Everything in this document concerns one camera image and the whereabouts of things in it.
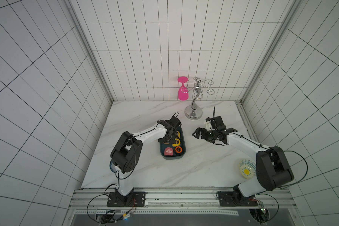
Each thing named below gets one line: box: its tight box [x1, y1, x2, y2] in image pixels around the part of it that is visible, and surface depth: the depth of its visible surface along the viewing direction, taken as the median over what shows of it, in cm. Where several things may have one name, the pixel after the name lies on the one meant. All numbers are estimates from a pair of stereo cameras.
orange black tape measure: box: [175, 145, 183, 154], surface depth 89 cm
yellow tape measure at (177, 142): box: [172, 138, 181, 147], surface depth 94 cm
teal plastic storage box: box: [159, 125, 186, 160], surface depth 90 cm
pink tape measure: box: [163, 146, 174, 156], surface depth 90 cm
